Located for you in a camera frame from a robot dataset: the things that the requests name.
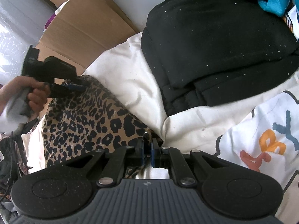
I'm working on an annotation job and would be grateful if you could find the floral patterned garment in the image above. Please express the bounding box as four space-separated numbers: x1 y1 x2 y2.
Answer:
1 118 39 202

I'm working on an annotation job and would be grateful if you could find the leopard print garment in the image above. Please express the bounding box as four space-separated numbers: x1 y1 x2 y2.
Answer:
42 75 163 167

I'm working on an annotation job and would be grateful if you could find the grey mattress board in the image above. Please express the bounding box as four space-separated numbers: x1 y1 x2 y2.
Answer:
1 0 56 85

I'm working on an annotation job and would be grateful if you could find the cream bear print bedsheet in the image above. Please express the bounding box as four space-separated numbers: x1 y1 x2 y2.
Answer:
21 31 299 224

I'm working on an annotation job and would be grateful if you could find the brown cardboard sheet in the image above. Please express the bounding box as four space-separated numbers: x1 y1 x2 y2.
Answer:
28 0 141 119

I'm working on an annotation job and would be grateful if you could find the person left hand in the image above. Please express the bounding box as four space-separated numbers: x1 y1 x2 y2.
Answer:
0 75 51 122

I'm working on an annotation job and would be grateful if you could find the folded black garment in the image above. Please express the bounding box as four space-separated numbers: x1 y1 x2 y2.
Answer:
141 0 298 116

